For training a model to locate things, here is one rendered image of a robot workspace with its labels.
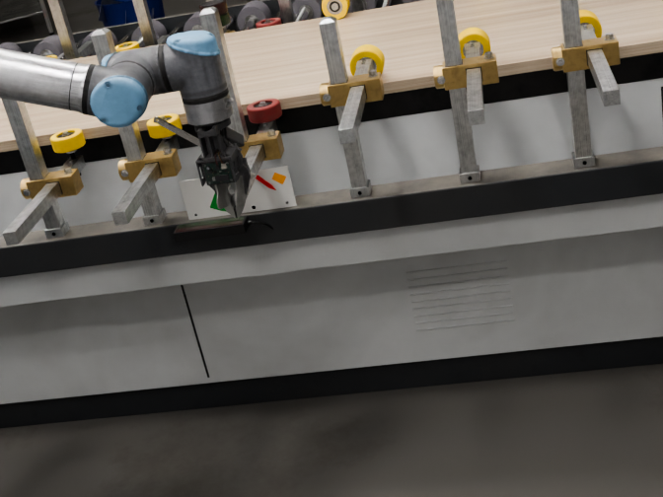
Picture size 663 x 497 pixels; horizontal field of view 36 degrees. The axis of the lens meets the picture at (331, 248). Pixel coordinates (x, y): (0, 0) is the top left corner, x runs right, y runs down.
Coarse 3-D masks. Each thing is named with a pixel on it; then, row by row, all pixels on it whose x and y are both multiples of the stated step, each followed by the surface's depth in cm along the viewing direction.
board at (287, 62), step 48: (432, 0) 303; (480, 0) 292; (528, 0) 282; (624, 0) 263; (240, 48) 296; (288, 48) 285; (384, 48) 266; (432, 48) 257; (528, 48) 242; (624, 48) 230; (240, 96) 253; (288, 96) 245; (0, 144) 258; (48, 144) 256
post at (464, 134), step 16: (448, 0) 211; (448, 16) 213; (448, 32) 214; (448, 48) 216; (448, 64) 217; (464, 96) 220; (464, 112) 222; (464, 128) 223; (464, 144) 225; (464, 160) 227
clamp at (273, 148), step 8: (256, 136) 232; (264, 136) 231; (272, 136) 230; (280, 136) 233; (248, 144) 230; (256, 144) 230; (264, 144) 229; (272, 144) 229; (280, 144) 232; (264, 152) 230; (272, 152) 230; (280, 152) 231; (264, 160) 231
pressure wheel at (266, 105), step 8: (256, 104) 243; (264, 104) 241; (272, 104) 239; (248, 112) 240; (256, 112) 238; (264, 112) 238; (272, 112) 239; (280, 112) 241; (256, 120) 239; (264, 120) 239; (272, 120) 239
